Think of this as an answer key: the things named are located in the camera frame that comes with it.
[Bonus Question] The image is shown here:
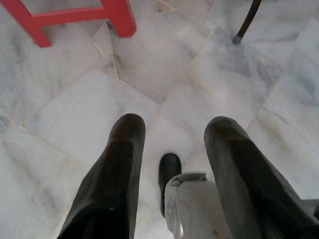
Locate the red plastic stool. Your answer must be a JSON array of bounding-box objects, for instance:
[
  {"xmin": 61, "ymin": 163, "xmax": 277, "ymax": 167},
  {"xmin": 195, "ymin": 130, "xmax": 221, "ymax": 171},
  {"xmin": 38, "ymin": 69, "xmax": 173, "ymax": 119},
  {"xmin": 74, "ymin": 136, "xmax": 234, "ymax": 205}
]
[{"xmin": 0, "ymin": 0, "xmax": 138, "ymax": 48}]

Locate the grey robot leg black foot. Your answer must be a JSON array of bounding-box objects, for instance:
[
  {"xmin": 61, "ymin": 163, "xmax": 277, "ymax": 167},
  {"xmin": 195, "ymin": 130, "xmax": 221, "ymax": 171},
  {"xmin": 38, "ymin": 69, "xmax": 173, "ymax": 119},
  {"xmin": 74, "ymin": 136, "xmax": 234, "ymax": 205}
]
[{"xmin": 158, "ymin": 152, "xmax": 220, "ymax": 239}]

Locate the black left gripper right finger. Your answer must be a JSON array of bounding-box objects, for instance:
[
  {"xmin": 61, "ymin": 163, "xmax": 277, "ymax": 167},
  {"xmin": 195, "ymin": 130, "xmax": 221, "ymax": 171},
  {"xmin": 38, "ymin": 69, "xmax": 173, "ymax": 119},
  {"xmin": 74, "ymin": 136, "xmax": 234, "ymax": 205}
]
[{"xmin": 203, "ymin": 116, "xmax": 319, "ymax": 239}]

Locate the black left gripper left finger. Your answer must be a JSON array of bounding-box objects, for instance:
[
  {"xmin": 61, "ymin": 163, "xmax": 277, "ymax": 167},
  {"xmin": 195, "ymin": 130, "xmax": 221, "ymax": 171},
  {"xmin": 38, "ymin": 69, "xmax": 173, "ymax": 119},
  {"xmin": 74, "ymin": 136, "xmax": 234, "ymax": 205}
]
[{"xmin": 56, "ymin": 113, "xmax": 147, "ymax": 239}]

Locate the black tripod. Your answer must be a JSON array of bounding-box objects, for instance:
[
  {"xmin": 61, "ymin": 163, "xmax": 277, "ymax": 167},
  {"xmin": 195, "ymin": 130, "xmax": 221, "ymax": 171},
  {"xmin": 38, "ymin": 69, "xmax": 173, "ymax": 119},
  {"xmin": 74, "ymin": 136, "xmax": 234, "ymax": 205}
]
[{"xmin": 232, "ymin": 0, "xmax": 263, "ymax": 46}]

